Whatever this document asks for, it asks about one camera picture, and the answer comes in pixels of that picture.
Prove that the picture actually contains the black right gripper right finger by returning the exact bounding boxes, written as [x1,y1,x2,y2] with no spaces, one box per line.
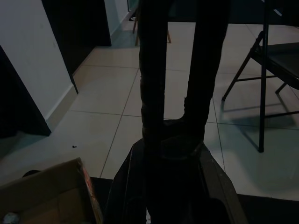
[181,0,231,143]

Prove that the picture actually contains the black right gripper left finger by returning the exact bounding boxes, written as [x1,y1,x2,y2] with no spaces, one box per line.
[139,0,170,162]

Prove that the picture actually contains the white chair wooden legs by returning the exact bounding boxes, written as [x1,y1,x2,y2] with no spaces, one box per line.
[132,8,172,47]

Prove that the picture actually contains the black table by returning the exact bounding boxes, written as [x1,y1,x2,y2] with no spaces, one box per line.
[167,0,299,24]

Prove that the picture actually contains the black folding chair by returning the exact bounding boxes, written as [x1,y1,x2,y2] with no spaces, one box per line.
[221,0,299,154]

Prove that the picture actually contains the dark door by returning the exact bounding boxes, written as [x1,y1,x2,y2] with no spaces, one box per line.
[41,0,112,94]

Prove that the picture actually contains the black cabinet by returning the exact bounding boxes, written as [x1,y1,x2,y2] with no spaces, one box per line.
[0,44,52,138]

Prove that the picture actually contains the brown cardboard box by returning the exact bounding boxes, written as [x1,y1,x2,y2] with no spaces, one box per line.
[0,157,103,224]

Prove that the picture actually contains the white crumpled paper ball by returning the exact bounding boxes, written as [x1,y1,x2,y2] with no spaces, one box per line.
[2,211,21,224]

